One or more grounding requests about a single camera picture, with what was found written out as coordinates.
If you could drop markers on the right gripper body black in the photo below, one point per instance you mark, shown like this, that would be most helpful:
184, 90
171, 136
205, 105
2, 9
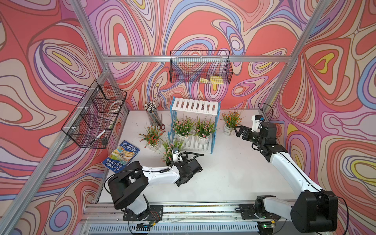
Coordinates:
260, 141

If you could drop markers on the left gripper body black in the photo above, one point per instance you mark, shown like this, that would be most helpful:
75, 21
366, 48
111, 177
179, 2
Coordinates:
184, 164

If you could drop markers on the pink flower pot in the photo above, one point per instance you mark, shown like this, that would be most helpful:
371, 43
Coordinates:
167, 150
183, 128
203, 130

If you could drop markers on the pink flower pot front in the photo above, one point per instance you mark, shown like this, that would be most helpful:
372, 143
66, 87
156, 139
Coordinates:
183, 128

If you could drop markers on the blue white slatted rack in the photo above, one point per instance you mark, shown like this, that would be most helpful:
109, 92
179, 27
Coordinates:
207, 112

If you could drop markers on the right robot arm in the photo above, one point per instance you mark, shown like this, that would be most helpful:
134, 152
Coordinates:
315, 210

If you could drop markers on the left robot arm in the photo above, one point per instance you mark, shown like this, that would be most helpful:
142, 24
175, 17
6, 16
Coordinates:
126, 187

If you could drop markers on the orange flower pot right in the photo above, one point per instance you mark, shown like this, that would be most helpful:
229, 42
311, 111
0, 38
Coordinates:
231, 120

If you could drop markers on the orange flower pot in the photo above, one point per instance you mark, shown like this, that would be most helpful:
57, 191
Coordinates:
231, 120
152, 137

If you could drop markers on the orange flower pot left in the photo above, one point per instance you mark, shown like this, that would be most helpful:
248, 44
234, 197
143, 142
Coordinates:
152, 137

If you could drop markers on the yellow sponge in basket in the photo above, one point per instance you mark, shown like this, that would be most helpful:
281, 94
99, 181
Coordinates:
217, 80

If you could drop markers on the blue children's book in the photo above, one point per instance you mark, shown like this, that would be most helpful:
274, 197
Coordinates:
121, 157

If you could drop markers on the pencil cup holder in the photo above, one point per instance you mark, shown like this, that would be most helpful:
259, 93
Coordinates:
152, 112

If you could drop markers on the white marker in basket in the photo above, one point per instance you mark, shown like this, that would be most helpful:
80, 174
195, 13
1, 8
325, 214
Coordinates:
97, 137

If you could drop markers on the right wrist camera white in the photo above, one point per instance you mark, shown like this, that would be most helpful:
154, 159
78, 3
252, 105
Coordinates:
256, 122

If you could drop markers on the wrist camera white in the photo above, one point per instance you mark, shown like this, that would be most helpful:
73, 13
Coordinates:
176, 155
256, 122

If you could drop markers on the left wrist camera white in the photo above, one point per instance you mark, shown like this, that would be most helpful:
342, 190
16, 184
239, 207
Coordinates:
176, 155

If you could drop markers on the red handled scissors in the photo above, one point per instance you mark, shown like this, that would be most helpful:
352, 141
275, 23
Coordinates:
160, 125

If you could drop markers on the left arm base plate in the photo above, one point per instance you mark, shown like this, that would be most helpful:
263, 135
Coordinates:
153, 213

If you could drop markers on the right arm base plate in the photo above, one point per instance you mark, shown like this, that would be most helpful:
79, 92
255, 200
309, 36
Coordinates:
249, 211

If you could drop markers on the black wire basket back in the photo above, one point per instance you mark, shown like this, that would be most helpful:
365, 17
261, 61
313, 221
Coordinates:
188, 66

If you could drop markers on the black wire basket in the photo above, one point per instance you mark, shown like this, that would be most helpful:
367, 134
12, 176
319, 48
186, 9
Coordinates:
97, 110
188, 66

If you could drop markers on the aluminium rail front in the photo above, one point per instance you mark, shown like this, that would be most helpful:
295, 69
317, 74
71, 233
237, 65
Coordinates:
192, 218

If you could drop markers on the black wire basket left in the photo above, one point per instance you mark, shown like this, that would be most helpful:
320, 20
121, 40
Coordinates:
97, 110

